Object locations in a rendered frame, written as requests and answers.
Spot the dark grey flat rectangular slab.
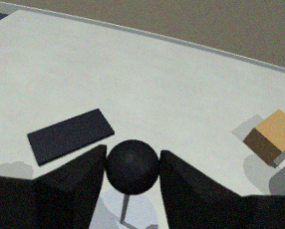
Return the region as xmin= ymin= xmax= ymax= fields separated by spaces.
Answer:
xmin=27 ymin=109 xmax=115 ymax=166

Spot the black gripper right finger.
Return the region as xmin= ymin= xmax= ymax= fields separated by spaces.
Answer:
xmin=159 ymin=150 xmax=285 ymax=229

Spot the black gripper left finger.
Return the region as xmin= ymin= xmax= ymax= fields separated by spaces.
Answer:
xmin=0 ymin=144 xmax=107 ymax=229

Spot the tan rectangular block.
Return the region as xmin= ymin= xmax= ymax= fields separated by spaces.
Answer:
xmin=242 ymin=109 xmax=285 ymax=165

